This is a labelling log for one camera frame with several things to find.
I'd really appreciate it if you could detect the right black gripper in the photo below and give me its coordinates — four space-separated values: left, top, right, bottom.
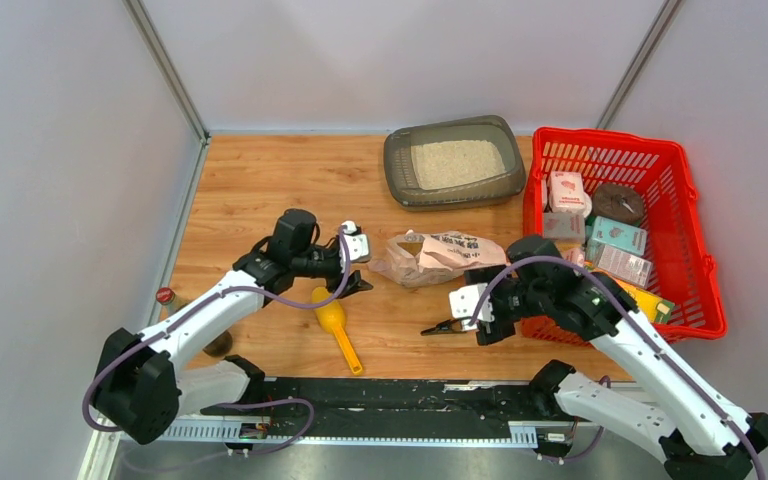
464 265 549 344

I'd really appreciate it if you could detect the black bag clip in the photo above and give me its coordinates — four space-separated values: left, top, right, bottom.
420 319 467 336

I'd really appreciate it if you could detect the yellow plastic scoop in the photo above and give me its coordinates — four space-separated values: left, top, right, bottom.
314 300 364 376

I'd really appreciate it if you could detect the pink cat litter bag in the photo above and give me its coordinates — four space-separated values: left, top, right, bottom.
368 230 507 288

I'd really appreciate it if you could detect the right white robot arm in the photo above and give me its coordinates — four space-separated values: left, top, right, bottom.
449 235 768 479

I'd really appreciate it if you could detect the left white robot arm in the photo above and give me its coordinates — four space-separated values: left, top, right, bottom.
81 209 372 445

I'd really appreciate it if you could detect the grey litter box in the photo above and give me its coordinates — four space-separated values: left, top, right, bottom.
383 115 528 211

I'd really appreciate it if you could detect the grey pink box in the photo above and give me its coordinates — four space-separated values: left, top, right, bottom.
542 212 586 244

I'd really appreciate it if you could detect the teal box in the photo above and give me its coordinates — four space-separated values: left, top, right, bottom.
586 216 648 258

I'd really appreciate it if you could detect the small pink pack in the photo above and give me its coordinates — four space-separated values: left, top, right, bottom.
561 246 587 267

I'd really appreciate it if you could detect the pink white carton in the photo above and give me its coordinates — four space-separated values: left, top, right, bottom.
547 171 592 217

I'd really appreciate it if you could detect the cola bottle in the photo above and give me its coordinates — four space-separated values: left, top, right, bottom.
155 286 234 358

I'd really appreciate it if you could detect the brown round tin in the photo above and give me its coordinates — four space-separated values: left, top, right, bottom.
591 183 645 226

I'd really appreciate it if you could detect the red plastic basket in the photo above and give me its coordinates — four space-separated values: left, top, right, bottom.
523 127 728 343

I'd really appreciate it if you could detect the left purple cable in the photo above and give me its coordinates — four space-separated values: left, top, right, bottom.
81 228 353 458

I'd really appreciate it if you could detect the purple cable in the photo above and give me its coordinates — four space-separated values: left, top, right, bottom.
81 228 353 458
466 255 767 480

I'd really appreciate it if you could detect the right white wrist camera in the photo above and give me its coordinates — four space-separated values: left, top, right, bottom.
448 283 493 331

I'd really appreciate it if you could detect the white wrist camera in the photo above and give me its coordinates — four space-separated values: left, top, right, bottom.
338 220 372 264
448 283 493 331

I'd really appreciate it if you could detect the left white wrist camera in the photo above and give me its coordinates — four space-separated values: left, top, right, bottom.
338 220 372 264

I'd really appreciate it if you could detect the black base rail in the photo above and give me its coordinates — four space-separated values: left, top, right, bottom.
199 377 597 441

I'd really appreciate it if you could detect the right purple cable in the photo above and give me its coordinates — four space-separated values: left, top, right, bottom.
466 255 767 480

